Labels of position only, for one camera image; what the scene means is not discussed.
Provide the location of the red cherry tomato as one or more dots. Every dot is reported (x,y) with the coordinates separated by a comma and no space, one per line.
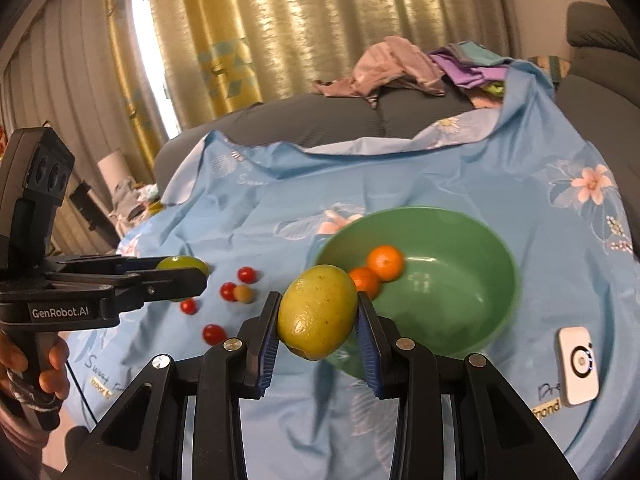
(247,274)
(214,334)
(227,292)
(188,306)

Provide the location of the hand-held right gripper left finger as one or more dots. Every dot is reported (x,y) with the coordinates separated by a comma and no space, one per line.
(267,347)

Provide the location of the pink mauve garment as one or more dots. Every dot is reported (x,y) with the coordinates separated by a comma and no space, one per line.
(395,65)

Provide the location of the green yellow cloth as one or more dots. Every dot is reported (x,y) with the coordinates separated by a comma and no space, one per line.
(494,88)

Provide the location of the gold curtain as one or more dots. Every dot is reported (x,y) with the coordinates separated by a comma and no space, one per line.
(300,30)

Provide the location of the white paper roll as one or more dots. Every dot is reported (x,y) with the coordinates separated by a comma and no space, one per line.
(114,167)

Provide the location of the blue floral cloth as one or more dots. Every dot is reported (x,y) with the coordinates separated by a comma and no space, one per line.
(450,175)

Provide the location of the white rectangular device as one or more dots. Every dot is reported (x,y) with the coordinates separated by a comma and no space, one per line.
(579,365)

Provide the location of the yellow-green lemon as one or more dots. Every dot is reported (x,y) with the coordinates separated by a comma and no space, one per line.
(317,310)

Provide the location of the purple garment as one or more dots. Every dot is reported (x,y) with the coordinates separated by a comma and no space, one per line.
(465,72)

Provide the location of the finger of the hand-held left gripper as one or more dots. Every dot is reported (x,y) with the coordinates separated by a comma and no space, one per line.
(175,285)
(100,263)

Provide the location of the person's left hand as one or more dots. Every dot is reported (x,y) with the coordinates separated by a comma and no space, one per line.
(56,360)

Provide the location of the green plastic bowl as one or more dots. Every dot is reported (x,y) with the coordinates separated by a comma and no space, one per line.
(450,285)

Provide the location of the small tan longan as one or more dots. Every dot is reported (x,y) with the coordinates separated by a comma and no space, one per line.
(244,295)

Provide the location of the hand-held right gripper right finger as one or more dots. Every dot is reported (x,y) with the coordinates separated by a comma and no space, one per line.
(367,350)

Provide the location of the grey sofa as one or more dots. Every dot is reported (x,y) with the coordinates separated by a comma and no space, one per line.
(325,115)

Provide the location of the crumpled cloth pile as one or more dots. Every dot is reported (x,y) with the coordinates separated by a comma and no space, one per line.
(135,200)

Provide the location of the orange mandarin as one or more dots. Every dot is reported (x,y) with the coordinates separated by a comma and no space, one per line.
(366,282)
(385,261)

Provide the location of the teal striped cushion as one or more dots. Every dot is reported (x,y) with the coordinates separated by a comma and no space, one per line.
(550,67)

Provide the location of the peach cloth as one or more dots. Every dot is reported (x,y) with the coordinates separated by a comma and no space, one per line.
(485,101)

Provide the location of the green plum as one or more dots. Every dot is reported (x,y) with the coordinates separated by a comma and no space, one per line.
(180,261)

